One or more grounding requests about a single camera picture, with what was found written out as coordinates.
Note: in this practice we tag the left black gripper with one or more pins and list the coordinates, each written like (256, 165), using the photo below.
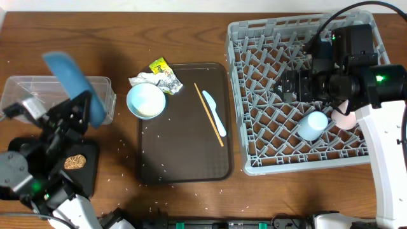
(68, 115)

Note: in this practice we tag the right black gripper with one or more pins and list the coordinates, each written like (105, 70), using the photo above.
(302, 78)

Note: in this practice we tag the dark blue plate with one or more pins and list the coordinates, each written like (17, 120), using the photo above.
(68, 72)

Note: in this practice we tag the brown food scrap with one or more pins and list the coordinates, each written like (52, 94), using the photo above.
(75, 162)

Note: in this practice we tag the light blue plastic cup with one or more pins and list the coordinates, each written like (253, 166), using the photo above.
(312, 125)

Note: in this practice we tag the pink plastic cup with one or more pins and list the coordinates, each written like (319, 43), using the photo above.
(342, 121)

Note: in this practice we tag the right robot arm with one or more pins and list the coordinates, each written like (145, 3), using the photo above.
(346, 68)

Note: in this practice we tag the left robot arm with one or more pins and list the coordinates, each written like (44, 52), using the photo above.
(35, 172)

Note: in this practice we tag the grey plastic dishwasher rack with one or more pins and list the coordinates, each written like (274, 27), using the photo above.
(257, 51)

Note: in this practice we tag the clear plastic bin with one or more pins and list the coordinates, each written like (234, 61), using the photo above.
(49, 91)

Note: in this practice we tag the light blue plastic knife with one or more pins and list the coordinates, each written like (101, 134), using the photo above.
(212, 104)

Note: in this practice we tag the light blue rice bowl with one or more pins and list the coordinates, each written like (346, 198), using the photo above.
(145, 101)

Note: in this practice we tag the crumpled white paper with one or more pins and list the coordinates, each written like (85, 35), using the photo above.
(150, 78)

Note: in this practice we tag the wooden chopstick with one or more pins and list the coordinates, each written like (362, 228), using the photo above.
(209, 116)

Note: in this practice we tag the yellow green snack wrapper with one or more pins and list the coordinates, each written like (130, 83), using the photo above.
(160, 66)

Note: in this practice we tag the crumpled foil wrapper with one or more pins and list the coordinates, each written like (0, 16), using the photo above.
(168, 83)

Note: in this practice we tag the brown serving tray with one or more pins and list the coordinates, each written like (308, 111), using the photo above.
(180, 145)

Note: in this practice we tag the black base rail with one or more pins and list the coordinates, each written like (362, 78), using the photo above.
(203, 223)

